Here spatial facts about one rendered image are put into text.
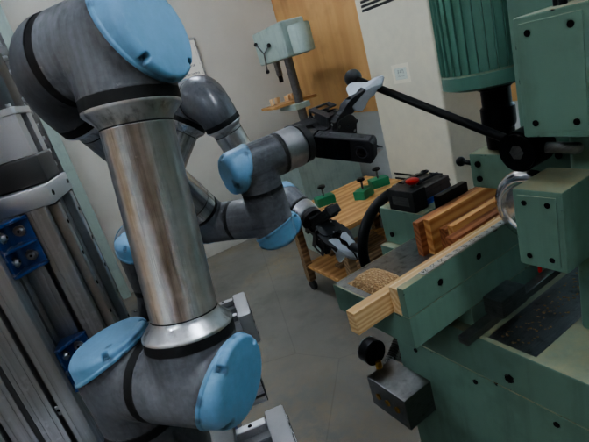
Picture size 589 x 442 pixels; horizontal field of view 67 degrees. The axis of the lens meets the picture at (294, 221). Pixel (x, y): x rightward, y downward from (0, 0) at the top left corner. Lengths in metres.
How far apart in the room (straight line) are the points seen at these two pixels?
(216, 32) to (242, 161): 3.18
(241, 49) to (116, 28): 3.45
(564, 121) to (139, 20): 0.50
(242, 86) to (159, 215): 3.41
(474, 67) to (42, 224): 0.76
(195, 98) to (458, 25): 0.62
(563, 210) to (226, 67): 3.41
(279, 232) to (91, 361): 0.35
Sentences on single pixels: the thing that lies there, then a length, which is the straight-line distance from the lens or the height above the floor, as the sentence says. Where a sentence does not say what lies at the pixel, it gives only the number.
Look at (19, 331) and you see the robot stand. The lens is 0.85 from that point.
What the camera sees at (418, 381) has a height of 0.62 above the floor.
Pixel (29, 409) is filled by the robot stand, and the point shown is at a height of 0.91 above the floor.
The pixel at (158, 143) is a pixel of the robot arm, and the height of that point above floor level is 1.28.
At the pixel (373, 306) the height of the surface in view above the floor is 0.93.
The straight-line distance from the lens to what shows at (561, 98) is 0.64.
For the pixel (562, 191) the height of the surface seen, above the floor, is 1.08.
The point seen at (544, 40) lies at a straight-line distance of 0.63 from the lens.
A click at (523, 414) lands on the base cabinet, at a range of 0.92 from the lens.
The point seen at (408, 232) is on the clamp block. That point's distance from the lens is 1.03.
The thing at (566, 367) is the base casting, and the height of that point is 0.80.
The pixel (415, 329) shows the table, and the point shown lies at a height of 0.88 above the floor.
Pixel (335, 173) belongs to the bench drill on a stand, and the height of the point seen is 0.54.
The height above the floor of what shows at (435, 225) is 0.96.
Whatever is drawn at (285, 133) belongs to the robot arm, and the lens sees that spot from 0.79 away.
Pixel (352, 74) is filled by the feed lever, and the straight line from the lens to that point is 0.94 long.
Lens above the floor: 1.32
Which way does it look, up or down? 19 degrees down
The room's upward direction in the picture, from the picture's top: 16 degrees counter-clockwise
